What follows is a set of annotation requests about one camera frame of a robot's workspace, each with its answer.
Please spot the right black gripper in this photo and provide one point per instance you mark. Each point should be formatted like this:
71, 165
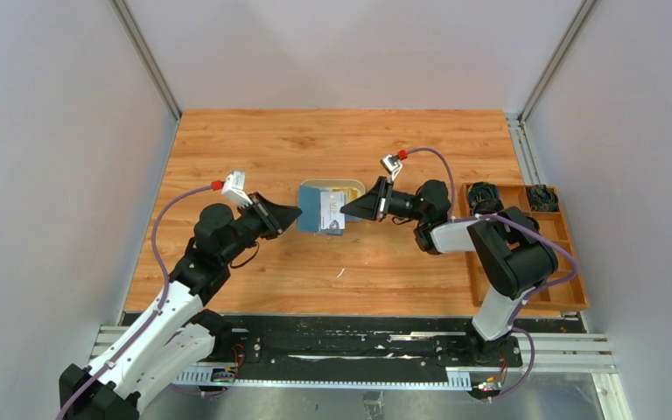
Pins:
375, 204

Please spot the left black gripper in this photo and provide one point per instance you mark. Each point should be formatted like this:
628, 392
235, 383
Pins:
275, 217

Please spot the blue card holder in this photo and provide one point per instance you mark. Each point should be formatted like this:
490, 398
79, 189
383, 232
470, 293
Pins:
308, 202

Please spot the white silver card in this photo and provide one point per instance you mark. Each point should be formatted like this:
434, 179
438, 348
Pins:
330, 219

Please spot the beige oval tray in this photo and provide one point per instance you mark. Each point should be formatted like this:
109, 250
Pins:
330, 184

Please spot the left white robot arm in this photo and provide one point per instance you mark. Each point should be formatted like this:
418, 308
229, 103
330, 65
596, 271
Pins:
176, 330

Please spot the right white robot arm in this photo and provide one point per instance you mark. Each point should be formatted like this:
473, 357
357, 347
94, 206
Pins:
491, 326

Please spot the wooden compartment organizer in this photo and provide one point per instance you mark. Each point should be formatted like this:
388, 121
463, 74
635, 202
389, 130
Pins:
540, 207

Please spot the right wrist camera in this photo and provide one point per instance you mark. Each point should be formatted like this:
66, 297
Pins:
393, 164

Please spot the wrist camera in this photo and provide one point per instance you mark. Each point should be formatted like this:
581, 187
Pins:
232, 187
393, 164

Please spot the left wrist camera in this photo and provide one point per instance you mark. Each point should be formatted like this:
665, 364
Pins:
232, 187

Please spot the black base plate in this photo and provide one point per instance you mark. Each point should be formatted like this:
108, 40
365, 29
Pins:
352, 348

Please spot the aluminium rail frame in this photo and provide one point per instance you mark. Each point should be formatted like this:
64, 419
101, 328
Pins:
553, 349

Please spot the left aluminium corner post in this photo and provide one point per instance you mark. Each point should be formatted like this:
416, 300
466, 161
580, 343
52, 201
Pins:
143, 50

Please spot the aluminium corner post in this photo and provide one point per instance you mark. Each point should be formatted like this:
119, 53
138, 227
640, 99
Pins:
143, 50
556, 59

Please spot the right aluminium corner post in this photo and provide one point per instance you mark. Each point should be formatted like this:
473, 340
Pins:
556, 59

